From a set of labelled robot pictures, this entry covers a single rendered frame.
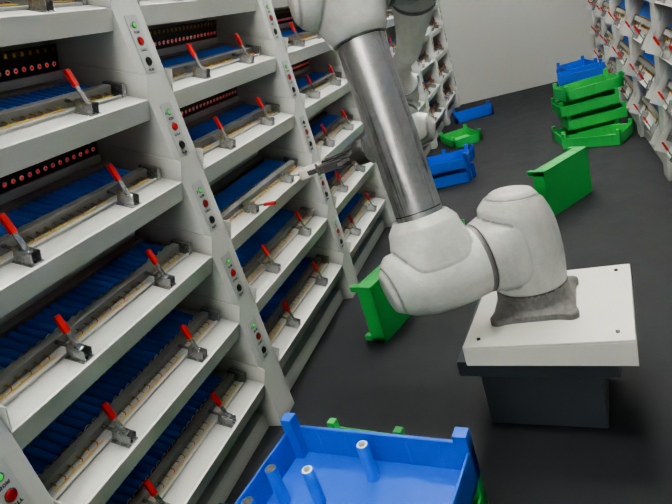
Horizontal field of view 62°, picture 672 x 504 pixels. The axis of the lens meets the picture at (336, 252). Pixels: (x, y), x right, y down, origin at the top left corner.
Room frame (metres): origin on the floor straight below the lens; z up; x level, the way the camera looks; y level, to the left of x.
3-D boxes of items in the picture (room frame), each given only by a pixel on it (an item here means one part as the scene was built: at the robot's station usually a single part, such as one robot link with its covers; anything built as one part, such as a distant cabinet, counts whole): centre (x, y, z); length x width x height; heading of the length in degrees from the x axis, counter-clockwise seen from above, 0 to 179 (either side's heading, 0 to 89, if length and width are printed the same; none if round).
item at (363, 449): (0.64, 0.05, 0.36); 0.02 x 0.02 x 0.06
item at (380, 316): (1.67, -0.14, 0.10); 0.30 x 0.08 x 0.20; 138
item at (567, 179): (2.17, -0.98, 0.10); 0.30 x 0.08 x 0.20; 119
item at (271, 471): (0.65, 0.18, 0.36); 0.02 x 0.02 x 0.06
